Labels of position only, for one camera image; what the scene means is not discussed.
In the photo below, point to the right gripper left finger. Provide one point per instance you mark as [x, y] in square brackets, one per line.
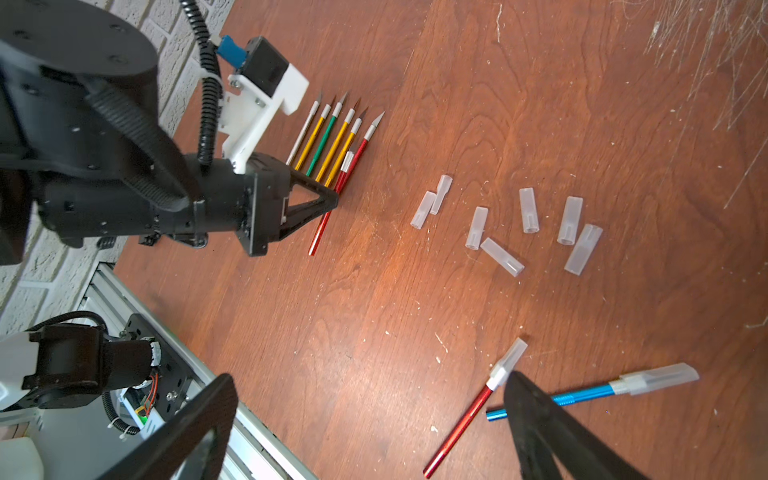
[192, 445]

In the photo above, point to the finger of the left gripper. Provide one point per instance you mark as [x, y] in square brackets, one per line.
[298, 215]

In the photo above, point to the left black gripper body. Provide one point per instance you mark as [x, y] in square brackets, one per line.
[268, 185]

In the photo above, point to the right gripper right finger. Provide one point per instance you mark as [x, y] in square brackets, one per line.
[547, 438]

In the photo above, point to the yellow carving knife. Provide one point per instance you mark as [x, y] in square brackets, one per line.
[345, 149]
[329, 157]
[310, 142]

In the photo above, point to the green carving knife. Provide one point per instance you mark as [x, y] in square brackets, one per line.
[330, 125]

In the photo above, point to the blue carving knife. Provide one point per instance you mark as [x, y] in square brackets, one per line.
[635, 383]

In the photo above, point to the translucent protective cap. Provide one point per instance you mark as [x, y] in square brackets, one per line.
[529, 212]
[570, 221]
[503, 258]
[423, 210]
[443, 188]
[583, 249]
[477, 227]

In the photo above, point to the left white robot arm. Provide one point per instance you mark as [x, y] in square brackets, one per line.
[82, 148]

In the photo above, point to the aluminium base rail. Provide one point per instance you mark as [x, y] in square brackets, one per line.
[253, 451]

